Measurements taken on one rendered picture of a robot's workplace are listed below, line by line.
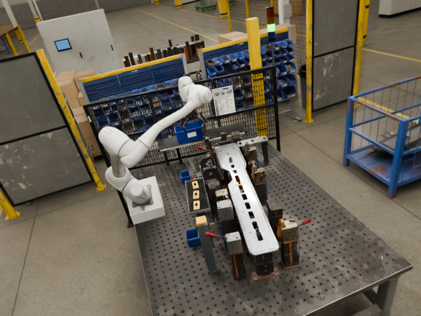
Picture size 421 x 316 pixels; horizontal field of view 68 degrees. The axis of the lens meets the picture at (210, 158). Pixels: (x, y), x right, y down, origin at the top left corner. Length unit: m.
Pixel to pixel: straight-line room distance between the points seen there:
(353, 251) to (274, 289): 0.62
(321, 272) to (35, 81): 3.61
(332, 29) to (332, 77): 0.75
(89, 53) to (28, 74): 4.88
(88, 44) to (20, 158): 4.94
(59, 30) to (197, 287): 7.71
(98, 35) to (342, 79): 6.02
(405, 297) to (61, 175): 4.12
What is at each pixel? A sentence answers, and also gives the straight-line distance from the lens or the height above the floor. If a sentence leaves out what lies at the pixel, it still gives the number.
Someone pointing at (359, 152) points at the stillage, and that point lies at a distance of 4.43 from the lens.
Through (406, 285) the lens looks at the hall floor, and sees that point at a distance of 3.21.
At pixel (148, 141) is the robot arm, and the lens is 2.05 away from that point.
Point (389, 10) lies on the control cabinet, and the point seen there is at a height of 0.24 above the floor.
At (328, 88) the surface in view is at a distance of 5.59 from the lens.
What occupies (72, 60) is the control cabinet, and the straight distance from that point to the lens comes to 9.10.
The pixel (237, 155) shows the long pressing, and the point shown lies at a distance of 2.83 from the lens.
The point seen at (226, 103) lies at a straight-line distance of 3.24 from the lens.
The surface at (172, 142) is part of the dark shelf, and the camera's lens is 3.20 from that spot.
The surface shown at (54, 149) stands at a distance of 4.59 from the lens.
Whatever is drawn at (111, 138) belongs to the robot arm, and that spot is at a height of 1.66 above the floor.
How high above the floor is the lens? 2.47
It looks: 31 degrees down
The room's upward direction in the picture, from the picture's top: 11 degrees counter-clockwise
